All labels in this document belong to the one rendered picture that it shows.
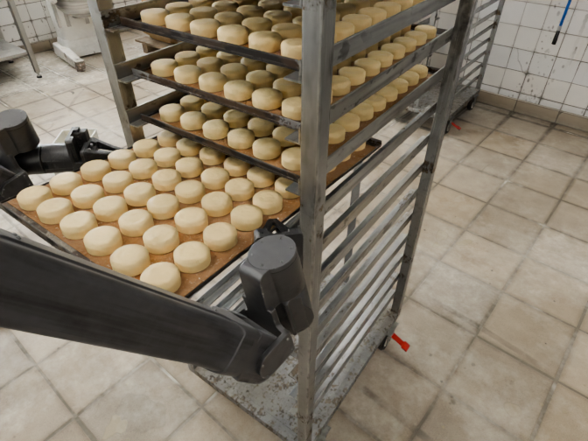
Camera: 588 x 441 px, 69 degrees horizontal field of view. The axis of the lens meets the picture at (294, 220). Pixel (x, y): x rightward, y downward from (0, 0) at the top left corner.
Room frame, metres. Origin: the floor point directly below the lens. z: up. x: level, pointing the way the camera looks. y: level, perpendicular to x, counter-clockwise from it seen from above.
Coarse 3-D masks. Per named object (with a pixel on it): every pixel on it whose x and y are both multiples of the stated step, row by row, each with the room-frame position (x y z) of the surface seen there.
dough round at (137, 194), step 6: (132, 186) 0.59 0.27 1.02; (138, 186) 0.59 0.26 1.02; (144, 186) 0.60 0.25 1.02; (150, 186) 0.60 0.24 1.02; (126, 192) 0.58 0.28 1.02; (132, 192) 0.58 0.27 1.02; (138, 192) 0.58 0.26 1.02; (144, 192) 0.58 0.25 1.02; (150, 192) 0.58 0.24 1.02; (126, 198) 0.57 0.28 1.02; (132, 198) 0.56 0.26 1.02; (138, 198) 0.56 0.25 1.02; (144, 198) 0.57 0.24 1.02; (132, 204) 0.56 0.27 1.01; (138, 204) 0.56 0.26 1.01; (144, 204) 0.57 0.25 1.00
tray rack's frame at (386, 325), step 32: (448, 64) 1.04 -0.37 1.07; (448, 96) 1.02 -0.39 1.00; (352, 192) 1.19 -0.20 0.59; (352, 224) 1.18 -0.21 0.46; (416, 224) 1.03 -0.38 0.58; (320, 288) 1.15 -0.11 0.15; (384, 320) 0.99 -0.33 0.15; (320, 352) 0.86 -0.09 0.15; (224, 384) 0.74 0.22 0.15; (256, 384) 0.74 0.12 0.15; (288, 384) 0.74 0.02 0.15; (352, 384) 0.74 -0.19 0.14; (256, 416) 0.63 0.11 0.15; (288, 416) 0.63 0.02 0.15; (320, 416) 0.63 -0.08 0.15
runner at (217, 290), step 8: (296, 216) 1.26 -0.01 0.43; (288, 224) 1.22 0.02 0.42; (240, 264) 1.00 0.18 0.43; (232, 272) 0.97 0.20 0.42; (224, 280) 0.94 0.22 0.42; (232, 280) 0.95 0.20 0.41; (216, 288) 0.91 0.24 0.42; (224, 288) 0.92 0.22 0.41; (200, 296) 0.86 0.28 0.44; (208, 296) 0.88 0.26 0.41; (216, 296) 0.88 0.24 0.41; (208, 304) 0.85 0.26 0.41
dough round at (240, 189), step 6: (234, 180) 0.62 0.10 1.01; (240, 180) 0.62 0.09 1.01; (246, 180) 0.62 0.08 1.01; (228, 186) 0.60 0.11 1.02; (234, 186) 0.60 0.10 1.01; (240, 186) 0.60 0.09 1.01; (246, 186) 0.60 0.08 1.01; (252, 186) 0.61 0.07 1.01; (228, 192) 0.59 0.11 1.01; (234, 192) 0.59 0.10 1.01; (240, 192) 0.59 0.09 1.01; (246, 192) 0.59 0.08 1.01; (252, 192) 0.60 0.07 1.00; (234, 198) 0.58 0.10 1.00; (240, 198) 0.58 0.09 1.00; (246, 198) 0.59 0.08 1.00
